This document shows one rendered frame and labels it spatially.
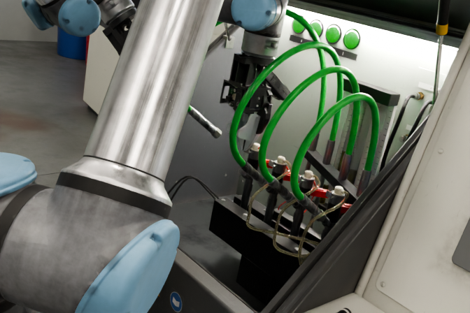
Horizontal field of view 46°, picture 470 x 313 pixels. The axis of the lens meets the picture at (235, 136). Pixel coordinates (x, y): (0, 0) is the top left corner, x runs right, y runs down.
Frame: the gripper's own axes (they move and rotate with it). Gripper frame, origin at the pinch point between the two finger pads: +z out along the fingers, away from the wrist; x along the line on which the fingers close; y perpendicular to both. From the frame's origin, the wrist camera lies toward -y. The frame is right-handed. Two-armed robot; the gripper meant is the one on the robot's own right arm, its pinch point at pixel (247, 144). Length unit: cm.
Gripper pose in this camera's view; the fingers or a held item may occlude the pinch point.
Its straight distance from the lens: 121.8
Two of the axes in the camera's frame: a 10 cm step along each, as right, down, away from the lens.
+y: -7.4, 0.6, -6.6
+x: 6.4, 3.4, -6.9
